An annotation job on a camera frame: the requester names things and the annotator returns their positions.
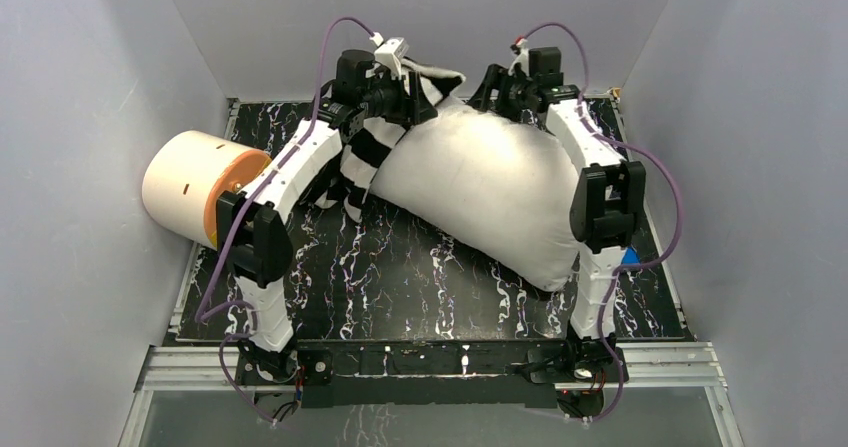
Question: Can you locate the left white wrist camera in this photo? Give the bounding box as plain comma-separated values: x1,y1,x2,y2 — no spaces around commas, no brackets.
374,37,409,78

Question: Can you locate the white pillow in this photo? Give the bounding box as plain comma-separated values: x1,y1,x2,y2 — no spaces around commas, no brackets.
370,98,579,292

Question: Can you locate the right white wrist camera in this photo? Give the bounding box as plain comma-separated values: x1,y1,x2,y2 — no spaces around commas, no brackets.
510,36,529,71

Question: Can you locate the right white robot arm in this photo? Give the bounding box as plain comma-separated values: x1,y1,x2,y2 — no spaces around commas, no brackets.
468,41,646,381

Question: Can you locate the white orange cylinder roll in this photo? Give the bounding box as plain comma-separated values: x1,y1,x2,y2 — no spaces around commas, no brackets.
142,130,271,249

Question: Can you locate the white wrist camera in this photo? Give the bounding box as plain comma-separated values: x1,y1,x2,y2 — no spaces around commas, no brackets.
374,37,409,78
510,36,529,71

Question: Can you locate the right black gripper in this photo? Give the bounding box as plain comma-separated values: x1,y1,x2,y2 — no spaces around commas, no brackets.
462,64,536,123

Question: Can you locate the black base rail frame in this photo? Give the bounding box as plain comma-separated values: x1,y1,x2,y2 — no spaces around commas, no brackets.
235,338,630,417

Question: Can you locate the purple cable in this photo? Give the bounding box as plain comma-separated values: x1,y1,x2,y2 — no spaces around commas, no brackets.
510,22,684,426
196,17,386,393

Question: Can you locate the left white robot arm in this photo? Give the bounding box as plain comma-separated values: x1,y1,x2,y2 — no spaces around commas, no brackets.
216,50,464,383

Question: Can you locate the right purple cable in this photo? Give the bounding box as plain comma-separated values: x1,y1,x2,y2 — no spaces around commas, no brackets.
510,22,684,426

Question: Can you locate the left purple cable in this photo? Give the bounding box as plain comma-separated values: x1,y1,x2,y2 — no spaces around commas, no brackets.
196,17,386,393

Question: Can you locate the black white striped pillowcase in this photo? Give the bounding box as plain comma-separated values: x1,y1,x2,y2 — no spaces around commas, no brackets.
306,58,466,222

